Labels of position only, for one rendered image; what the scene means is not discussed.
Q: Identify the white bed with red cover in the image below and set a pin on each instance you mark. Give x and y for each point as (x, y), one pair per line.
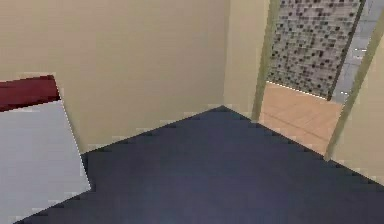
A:
(33, 146)

